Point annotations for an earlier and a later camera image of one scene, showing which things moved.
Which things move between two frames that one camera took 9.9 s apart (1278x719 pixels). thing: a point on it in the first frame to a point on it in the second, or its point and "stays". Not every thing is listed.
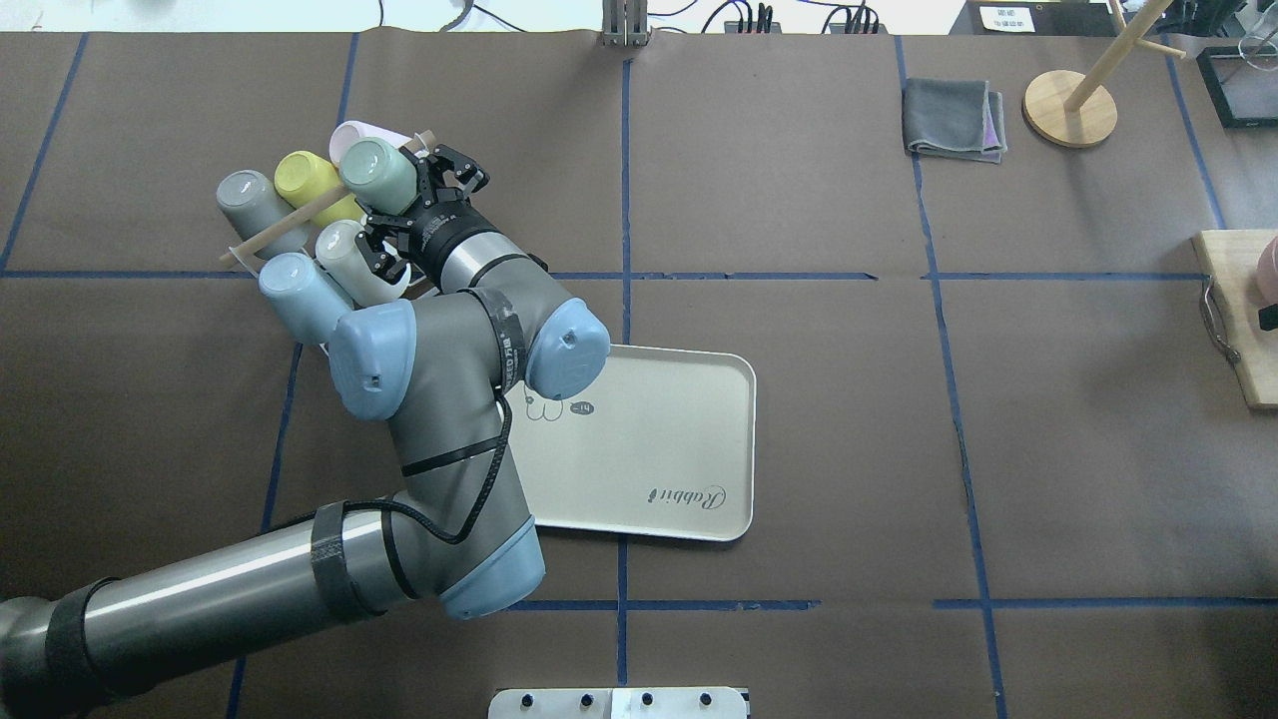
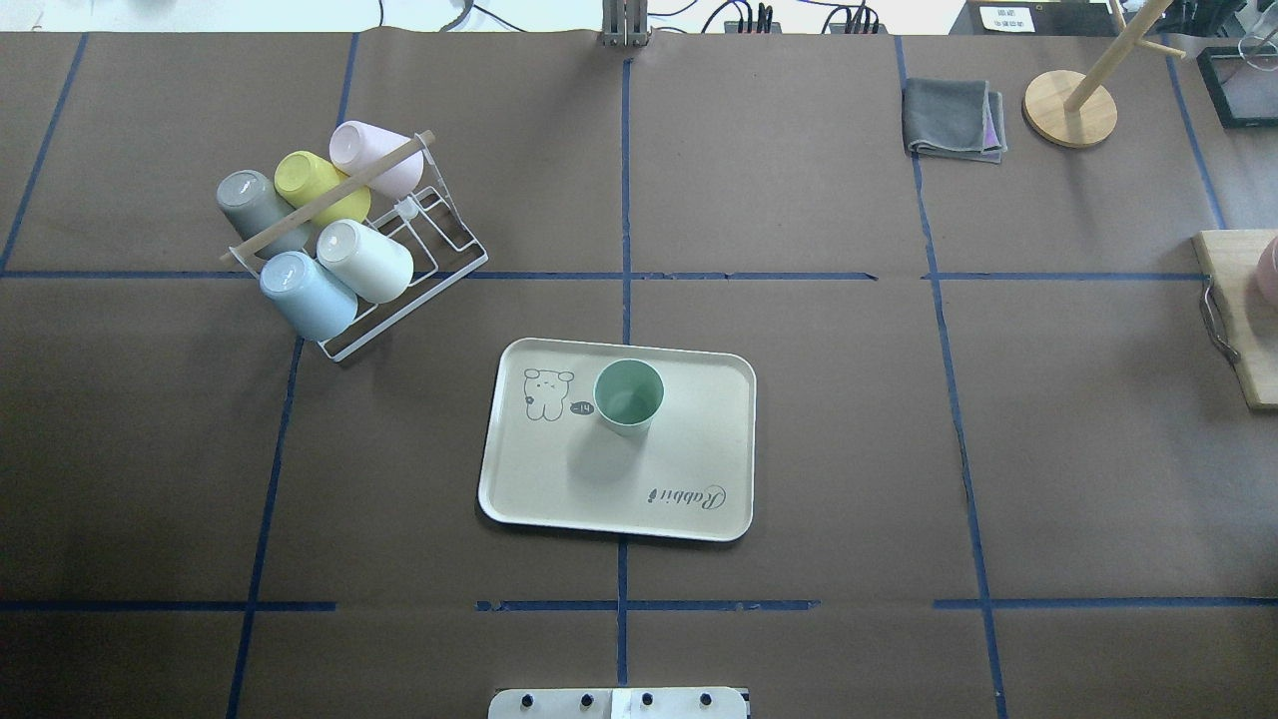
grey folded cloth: [953, 120] stays
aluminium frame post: [624, 23] stays
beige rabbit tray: [663, 446] stays
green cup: [380, 175] to [627, 395]
